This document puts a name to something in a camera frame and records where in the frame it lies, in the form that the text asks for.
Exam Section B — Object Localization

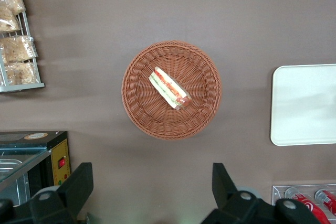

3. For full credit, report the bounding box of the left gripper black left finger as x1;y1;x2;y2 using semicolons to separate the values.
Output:
29;162;94;224

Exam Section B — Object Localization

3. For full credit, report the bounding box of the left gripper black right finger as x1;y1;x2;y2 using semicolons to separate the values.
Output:
201;162;276;224

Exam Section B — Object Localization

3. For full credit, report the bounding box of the beige plastic tray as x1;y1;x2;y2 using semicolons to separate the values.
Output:
270;63;336;147

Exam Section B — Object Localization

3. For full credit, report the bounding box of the clear acrylic bottle rack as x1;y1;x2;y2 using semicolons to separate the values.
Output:
271;184;336;224

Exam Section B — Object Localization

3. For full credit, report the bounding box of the black food warmer cabinet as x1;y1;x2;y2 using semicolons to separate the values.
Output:
0;130;72;207

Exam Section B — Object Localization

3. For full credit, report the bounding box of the red cola bottle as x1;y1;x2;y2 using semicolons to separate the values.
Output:
314;189;336;216
284;187;329;224

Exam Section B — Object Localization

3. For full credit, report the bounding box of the round brown wicker basket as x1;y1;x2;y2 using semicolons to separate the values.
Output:
121;40;223;141

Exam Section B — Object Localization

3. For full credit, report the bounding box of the wrapped triangle sandwich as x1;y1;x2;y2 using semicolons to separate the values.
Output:
149;66;192;111

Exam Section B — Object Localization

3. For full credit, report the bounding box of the grey wire rack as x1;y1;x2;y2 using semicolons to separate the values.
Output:
0;0;46;93

